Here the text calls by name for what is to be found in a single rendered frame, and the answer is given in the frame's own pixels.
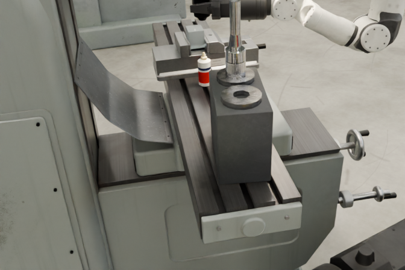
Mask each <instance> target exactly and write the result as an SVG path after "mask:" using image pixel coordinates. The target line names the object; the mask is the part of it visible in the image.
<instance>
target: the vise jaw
mask: <svg viewBox="0 0 405 270"><path fill-rule="evenodd" d="M203 30H204V43H205V49H206V51H207V52H209V54H211V53H217V52H225V45H224V44H223V42H222V40H221V39H220V38H219V36H218V34H217V33H216V31H214V30H212V29H211V28H208V29H203Z"/></svg>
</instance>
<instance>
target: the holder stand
mask: <svg viewBox="0 0 405 270"><path fill-rule="evenodd" d="M209 88H210V115H211V130H212V140H213V148H214V152H215V160H216V168H217V173H218V181H219V184H220V185H222V184H236V183H252V182H260V181H270V180H271V162H272V131H273V114H274V112H273V110H272V107H271V105H270V102H269V99H268V96H267V94H266V91H265V88H264V87H263V83H262V81H261V78H260V75H259V73H258V70H257V68H256V67H246V74H245V76H244V77H242V78H229V77H227V76H226V74H225V68H223V69H221V70H213V71H209Z"/></svg>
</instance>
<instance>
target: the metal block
mask: <svg viewBox="0 0 405 270"><path fill-rule="evenodd" d="M186 37H187V39H188V41H189V43H190V48H191V49H196V48H205V43H204V30H203V28H202V26H201V24H199V25H189V26H186Z"/></svg>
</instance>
